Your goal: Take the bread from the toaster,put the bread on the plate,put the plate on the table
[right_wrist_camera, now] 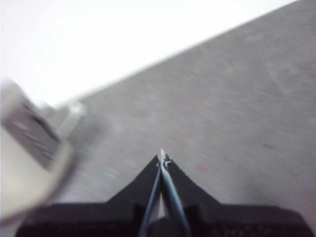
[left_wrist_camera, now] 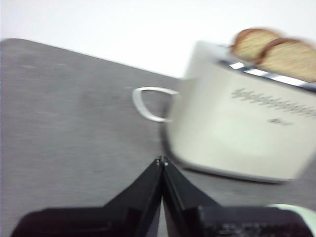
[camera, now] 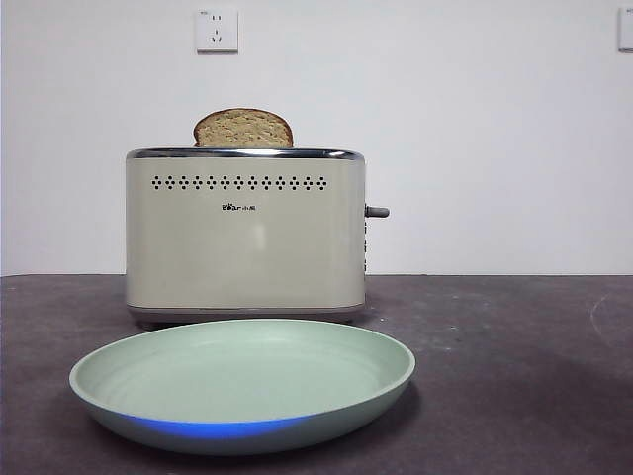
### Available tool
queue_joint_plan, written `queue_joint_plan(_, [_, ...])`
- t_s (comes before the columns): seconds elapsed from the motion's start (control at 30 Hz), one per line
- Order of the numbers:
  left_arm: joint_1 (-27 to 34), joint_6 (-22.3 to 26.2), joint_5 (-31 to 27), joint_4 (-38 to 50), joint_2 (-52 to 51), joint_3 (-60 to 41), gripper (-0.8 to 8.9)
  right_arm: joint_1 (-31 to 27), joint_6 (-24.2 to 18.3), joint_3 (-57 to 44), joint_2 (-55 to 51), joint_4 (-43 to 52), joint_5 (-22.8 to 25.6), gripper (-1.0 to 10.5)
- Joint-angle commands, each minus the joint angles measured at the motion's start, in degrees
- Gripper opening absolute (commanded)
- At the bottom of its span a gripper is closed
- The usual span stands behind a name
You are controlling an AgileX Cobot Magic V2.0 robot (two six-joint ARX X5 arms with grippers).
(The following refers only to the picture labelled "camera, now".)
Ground white wall plate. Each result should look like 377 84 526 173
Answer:
617 7 633 53

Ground brown bread slice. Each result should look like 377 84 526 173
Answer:
192 109 295 148

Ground white wall socket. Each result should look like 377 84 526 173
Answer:
196 8 239 54

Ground cream two-slot toaster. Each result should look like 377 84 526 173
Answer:
125 146 368 332

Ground pale green round plate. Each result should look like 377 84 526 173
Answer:
68 319 417 457

